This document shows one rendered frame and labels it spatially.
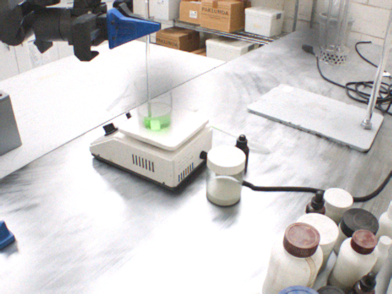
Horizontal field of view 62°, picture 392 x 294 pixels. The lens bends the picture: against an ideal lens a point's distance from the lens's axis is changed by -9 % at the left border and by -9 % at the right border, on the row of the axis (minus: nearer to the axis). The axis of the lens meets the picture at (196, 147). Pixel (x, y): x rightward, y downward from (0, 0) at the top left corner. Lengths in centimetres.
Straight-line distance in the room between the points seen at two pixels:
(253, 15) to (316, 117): 207
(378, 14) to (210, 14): 129
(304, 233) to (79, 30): 37
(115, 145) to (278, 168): 30
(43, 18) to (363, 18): 254
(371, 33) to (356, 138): 213
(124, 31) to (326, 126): 49
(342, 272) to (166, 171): 31
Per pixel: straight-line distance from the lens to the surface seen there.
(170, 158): 56
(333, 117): 88
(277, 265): 41
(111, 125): 67
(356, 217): 52
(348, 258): 45
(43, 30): 60
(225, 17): 287
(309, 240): 40
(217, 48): 299
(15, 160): 76
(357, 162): 75
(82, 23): 49
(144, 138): 58
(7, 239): 57
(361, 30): 291
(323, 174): 69
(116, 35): 56
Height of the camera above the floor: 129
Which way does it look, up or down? 33 degrees down
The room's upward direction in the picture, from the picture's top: 1 degrees clockwise
